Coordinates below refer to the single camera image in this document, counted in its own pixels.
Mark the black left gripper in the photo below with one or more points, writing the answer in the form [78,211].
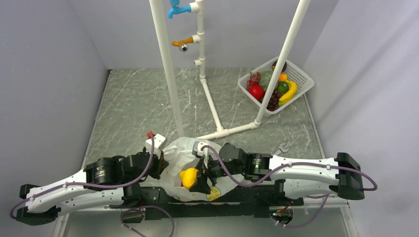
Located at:
[161,164]

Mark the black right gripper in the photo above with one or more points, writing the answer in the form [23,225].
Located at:
[201,184]

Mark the yellow fake lemon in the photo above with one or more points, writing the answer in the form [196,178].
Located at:
[189,177]

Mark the white printed plastic bag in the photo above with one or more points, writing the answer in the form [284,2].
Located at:
[179,155]

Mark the red fake grapes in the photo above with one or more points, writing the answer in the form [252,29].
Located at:
[253,80]

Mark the yellow fake bananas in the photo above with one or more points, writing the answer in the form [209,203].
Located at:
[289,94]

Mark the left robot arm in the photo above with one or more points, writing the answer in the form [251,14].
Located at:
[113,181]

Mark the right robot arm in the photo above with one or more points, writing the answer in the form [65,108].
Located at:
[296,178]

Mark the purple fake grapes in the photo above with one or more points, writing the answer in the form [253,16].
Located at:
[273,103]

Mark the green fake melon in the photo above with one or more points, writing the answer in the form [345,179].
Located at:
[265,78]

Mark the green fake lime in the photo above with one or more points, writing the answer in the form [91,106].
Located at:
[283,87]

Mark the orange fake fruit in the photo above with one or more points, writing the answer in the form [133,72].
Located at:
[283,77]

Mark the silver wrench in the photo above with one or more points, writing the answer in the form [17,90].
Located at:
[282,148]

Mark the silver metal ball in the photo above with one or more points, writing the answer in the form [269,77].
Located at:
[183,48]

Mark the orange tap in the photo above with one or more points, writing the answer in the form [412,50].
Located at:
[182,42]

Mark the white plastic basket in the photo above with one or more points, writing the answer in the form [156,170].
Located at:
[304,83]

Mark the blue tap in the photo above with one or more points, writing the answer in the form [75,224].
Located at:
[176,9]

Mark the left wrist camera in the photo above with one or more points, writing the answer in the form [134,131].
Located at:
[155,142]

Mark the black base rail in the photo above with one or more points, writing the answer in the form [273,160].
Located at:
[256,202]

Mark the white pvc pipe frame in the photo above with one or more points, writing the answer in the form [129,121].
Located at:
[198,7]

